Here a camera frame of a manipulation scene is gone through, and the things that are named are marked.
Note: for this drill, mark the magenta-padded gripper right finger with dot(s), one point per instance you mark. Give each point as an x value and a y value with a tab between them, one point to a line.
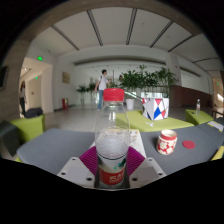
146	172

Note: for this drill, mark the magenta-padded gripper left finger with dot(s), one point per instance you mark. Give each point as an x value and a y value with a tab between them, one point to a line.
76	171

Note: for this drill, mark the clear red-capped water bottle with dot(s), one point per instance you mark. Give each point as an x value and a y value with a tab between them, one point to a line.
112	146

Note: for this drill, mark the small clear water bottle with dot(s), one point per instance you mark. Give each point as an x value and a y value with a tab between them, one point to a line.
198	106

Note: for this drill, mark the red and white patterned cup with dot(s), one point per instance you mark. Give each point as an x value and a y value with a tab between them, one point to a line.
166	142

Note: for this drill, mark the large lime green low table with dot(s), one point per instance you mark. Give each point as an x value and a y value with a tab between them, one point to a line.
160	126

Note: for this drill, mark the flat round red coaster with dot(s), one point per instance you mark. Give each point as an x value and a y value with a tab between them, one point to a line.
188	144

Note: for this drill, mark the white red blue geometric box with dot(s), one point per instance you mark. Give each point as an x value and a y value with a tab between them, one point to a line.
155	109

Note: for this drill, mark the red fire extinguisher box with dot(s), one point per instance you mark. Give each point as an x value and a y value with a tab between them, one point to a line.
65	103

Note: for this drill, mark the black bag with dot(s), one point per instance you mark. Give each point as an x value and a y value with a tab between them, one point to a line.
34	112

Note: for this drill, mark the lime green block seat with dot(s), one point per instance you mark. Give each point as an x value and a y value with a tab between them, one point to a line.
196	119

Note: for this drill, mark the yellow-edged white leaflet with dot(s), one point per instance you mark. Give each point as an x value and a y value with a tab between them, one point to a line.
216	125

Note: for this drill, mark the person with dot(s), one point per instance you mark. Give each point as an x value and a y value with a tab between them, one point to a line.
120	80
22	96
102	85

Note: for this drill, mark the group of potted green plants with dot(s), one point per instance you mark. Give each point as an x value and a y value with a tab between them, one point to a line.
140	80

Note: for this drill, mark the green exit sign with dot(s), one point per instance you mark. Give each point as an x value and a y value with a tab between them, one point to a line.
39	58

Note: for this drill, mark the framed wall picture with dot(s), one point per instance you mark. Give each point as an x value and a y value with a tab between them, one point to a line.
66	77

